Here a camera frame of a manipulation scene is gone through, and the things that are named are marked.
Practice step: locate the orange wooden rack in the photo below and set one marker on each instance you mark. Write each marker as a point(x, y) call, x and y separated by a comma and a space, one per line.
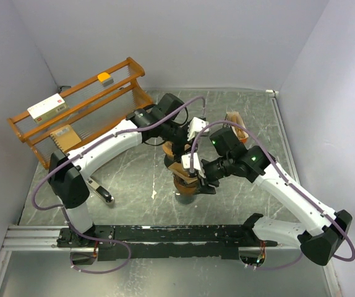
point(92, 110)

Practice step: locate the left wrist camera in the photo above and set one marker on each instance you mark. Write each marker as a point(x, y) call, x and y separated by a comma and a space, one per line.
point(195, 126)

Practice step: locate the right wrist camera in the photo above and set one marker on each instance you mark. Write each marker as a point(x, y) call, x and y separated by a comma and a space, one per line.
point(192, 163)

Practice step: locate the white flat box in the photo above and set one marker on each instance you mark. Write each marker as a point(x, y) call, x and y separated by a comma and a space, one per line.
point(47, 109)

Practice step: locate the aluminium frame rail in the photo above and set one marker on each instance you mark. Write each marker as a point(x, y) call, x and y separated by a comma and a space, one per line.
point(31, 238)

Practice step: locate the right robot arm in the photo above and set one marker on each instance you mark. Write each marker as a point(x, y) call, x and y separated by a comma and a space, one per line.
point(320, 230)

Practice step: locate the orange grey small box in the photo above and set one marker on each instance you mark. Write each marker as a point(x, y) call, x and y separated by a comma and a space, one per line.
point(105, 79)

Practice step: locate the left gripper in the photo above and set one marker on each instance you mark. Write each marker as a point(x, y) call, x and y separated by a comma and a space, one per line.
point(179, 150)

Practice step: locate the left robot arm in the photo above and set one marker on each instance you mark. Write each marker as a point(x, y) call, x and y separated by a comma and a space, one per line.
point(69, 173)

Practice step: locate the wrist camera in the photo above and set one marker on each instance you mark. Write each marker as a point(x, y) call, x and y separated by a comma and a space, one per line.
point(195, 126)
point(192, 163)

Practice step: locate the dark glass carafe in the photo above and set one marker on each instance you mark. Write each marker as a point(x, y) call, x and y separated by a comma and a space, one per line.
point(168, 161)

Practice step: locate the orange coffee filter box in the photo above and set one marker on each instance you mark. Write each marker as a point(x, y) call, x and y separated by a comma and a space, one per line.
point(235, 117)

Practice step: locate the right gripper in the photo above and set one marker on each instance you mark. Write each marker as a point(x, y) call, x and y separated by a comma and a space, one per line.
point(206, 187)

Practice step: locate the silver black coffee scoop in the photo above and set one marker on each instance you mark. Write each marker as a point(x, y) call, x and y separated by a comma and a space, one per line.
point(101, 192)

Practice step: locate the grey glass carafe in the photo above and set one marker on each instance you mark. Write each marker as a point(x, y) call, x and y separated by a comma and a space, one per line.
point(184, 198)

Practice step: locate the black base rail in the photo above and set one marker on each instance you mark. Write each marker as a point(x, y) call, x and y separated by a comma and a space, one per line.
point(157, 242)

